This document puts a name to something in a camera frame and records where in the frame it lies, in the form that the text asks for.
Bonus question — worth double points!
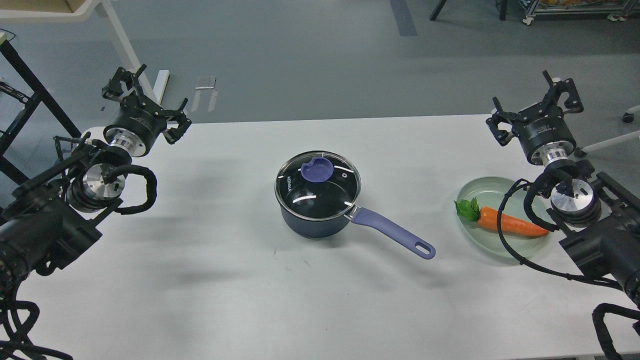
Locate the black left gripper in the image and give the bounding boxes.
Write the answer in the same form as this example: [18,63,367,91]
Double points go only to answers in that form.
[102,64,192,153]

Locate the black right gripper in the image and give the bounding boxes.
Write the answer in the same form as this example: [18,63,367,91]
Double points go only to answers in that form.
[486,70,585,166]

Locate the glass pot lid purple knob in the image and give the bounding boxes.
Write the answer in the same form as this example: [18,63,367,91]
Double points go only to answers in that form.
[274,150,362,221]

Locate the blue saucepan with purple handle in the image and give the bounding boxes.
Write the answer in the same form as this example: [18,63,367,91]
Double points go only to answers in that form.
[278,153,437,260]

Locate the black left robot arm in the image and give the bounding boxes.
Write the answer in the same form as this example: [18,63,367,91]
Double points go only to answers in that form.
[0,64,192,360]

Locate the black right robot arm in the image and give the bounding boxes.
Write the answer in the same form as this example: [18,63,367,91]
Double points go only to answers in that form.
[486,71,640,360]

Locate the white chair base leg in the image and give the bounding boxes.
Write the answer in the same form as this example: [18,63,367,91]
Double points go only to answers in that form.
[574,105,640,158]

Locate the pale green glass plate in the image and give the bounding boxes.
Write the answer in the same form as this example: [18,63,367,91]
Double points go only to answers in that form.
[454,177,552,259]

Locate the black metal rack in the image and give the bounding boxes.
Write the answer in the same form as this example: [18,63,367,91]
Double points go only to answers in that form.
[0,32,82,185]

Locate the orange toy carrot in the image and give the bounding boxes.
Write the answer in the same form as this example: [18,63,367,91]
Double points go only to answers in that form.
[454,197,550,238]

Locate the metal wheeled cart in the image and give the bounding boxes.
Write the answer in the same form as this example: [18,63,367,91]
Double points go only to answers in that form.
[517,0,639,25]

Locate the white desk frame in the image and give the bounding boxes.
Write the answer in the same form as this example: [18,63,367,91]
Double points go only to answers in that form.
[0,0,171,126]

